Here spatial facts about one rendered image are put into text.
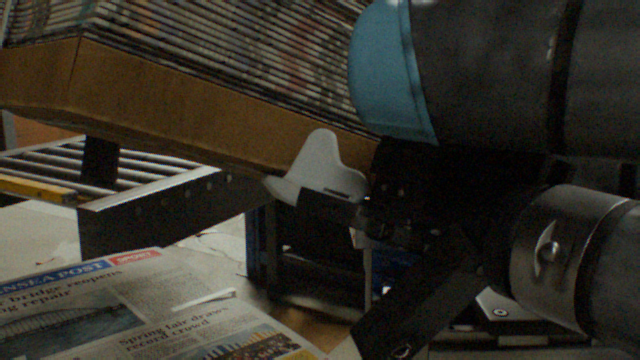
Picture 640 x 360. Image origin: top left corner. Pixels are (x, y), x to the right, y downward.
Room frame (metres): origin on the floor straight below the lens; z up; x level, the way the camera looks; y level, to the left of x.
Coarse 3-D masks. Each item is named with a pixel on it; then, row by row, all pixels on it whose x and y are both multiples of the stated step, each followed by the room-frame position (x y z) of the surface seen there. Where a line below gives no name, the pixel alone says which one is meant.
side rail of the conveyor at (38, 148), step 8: (80, 136) 1.63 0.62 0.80; (40, 144) 1.53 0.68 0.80; (48, 144) 1.53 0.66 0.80; (56, 144) 1.53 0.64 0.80; (64, 144) 1.54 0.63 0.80; (0, 152) 1.44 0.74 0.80; (8, 152) 1.44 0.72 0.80; (16, 152) 1.44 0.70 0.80; (24, 152) 1.45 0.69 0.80; (40, 152) 1.48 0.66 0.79; (0, 192) 1.39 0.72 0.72; (0, 200) 1.39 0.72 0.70; (8, 200) 1.40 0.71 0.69; (16, 200) 1.42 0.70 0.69; (24, 200) 1.44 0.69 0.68; (0, 208) 1.38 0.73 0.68
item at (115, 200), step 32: (128, 192) 1.11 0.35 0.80; (160, 192) 1.13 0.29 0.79; (192, 192) 1.21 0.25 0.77; (224, 192) 1.29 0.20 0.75; (256, 192) 1.39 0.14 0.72; (96, 224) 1.01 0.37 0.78; (128, 224) 1.06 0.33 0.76; (160, 224) 1.13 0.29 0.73; (192, 224) 1.20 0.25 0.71; (96, 256) 1.01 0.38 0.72
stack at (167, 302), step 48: (0, 288) 0.64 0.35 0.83; (48, 288) 0.64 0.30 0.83; (96, 288) 0.64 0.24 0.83; (144, 288) 0.64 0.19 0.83; (192, 288) 0.65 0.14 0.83; (0, 336) 0.54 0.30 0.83; (48, 336) 0.54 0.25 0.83; (96, 336) 0.54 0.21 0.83; (144, 336) 0.54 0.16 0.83; (192, 336) 0.54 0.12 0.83; (240, 336) 0.53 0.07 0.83; (288, 336) 0.54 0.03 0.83
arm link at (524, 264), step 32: (544, 192) 0.33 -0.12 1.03; (576, 192) 0.32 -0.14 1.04; (544, 224) 0.31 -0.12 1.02; (576, 224) 0.30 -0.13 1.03; (512, 256) 0.31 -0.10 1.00; (544, 256) 0.29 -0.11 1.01; (576, 256) 0.29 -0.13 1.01; (512, 288) 0.31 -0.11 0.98; (544, 288) 0.29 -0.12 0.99; (576, 320) 0.29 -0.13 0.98
